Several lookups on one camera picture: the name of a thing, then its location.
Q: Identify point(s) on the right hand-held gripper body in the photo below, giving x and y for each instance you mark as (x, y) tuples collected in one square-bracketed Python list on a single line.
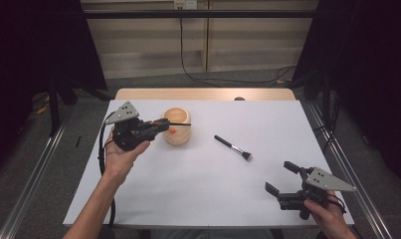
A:
[(324, 181)]

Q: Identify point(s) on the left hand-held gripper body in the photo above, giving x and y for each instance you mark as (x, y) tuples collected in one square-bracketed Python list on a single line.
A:
[(130, 132)]

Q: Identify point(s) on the beige ribbed cup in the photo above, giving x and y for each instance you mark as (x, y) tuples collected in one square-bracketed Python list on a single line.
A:
[(179, 136)]

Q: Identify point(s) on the black makeup brush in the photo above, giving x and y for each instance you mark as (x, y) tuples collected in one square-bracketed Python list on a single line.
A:
[(233, 147)]

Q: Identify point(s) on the person's left hand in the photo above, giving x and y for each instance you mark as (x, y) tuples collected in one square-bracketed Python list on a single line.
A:
[(120, 162)]

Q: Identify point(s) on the person's right hand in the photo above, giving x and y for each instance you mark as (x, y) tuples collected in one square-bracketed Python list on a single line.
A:
[(329, 215)]

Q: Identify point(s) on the white table cover sheet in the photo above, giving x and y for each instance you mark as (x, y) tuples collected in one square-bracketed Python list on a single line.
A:
[(204, 186)]

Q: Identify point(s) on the black metal stand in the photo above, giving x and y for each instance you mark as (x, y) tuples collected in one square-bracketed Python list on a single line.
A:
[(54, 109), (326, 99)]

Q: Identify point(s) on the black curtain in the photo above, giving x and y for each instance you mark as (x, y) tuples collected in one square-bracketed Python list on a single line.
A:
[(370, 83), (29, 66)]

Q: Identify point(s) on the black horizontal bar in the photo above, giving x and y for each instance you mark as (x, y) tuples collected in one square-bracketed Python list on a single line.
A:
[(201, 14)]

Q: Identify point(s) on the aluminium floor rail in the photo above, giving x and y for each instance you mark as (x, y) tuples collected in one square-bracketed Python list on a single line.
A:
[(32, 179), (354, 156)]

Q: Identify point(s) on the white wall socket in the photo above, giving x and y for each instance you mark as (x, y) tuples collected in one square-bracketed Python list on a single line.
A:
[(185, 4)]

